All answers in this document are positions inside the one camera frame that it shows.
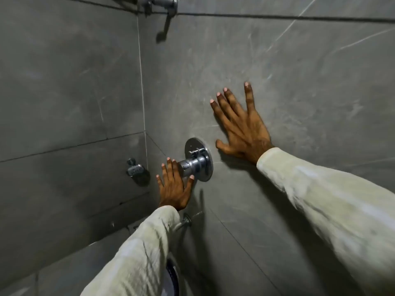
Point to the person's left thumb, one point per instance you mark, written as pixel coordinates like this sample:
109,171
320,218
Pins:
189,184

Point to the person's right hand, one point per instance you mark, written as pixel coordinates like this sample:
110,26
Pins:
245,132

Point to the small chrome angle valve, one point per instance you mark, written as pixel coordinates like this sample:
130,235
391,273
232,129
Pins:
135,170

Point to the person's right middle finger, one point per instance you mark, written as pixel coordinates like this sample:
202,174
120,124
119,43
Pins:
228,109

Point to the person's right little finger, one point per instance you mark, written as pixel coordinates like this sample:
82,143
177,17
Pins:
249,97

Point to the person's left hand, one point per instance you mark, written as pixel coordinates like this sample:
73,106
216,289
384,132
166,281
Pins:
173,191

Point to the chrome wall tap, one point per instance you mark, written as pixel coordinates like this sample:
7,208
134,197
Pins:
165,1

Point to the person's right forearm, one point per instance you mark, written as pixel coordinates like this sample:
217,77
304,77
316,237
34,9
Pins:
333,212

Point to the person's left middle finger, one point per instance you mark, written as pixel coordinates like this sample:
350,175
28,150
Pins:
170,168

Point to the person's left little finger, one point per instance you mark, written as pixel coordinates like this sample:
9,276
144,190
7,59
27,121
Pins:
159,181

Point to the person's right thumb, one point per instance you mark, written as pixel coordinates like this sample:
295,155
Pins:
224,147

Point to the chrome pipe stub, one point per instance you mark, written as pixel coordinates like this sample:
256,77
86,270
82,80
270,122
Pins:
183,223

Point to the person's left forearm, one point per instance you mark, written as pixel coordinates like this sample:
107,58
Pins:
139,255

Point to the chrome shower mixer valve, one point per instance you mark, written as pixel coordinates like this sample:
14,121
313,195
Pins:
199,160

